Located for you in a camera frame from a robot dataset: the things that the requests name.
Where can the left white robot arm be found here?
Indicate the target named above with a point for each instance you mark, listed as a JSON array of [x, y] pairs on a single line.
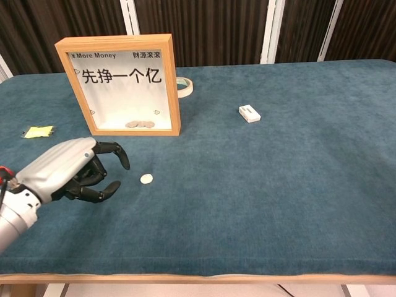
[[15, 213]]

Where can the small white plastic box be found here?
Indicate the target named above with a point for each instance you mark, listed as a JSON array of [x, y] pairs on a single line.
[[249, 114]]

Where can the dark slatted partition panel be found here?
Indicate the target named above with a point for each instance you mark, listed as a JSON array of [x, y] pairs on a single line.
[[303, 31], [371, 28], [62, 18], [201, 31]]

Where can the white partition post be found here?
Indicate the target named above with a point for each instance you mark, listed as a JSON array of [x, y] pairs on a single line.
[[272, 31], [329, 31], [3, 69], [130, 15]]

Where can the red plastic object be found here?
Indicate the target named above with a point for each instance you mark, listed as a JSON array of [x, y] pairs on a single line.
[[3, 170]]

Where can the wooden table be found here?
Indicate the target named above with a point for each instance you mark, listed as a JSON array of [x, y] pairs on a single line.
[[185, 279]]

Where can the beige masking tape roll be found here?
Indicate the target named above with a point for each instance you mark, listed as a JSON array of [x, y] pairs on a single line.
[[188, 89]]

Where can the yellow crumpled packet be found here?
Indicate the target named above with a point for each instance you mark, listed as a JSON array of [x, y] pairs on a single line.
[[38, 132]]

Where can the wooden frame coin box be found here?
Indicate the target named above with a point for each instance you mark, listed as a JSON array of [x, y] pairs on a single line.
[[123, 92]]

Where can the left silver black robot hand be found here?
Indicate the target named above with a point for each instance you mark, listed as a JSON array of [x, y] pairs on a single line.
[[55, 170]]

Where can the teal table cloth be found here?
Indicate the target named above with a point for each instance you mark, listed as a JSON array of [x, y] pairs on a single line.
[[247, 185]]

